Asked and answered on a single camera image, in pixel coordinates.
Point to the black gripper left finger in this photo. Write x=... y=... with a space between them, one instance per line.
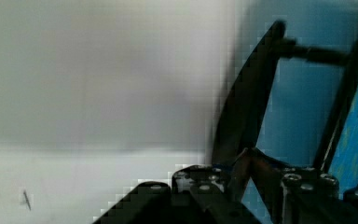
x=197 y=195

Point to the black toaster oven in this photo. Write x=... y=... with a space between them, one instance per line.
x=296 y=65

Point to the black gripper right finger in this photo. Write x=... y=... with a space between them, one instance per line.
x=293 y=195

